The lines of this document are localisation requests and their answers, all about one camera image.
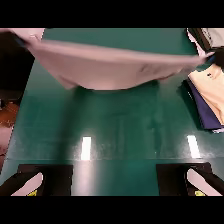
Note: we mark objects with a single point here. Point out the pink T-shirt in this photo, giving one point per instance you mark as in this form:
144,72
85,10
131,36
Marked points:
110,68

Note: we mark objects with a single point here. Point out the navy blue garment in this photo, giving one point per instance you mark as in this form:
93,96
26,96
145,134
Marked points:
204,115

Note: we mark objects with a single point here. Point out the peach T-shirt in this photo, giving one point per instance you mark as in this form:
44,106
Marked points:
210,88

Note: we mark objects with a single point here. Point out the black garment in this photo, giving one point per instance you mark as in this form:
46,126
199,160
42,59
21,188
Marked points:
200,36

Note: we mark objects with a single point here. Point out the white garment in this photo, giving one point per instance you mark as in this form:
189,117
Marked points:
216,35

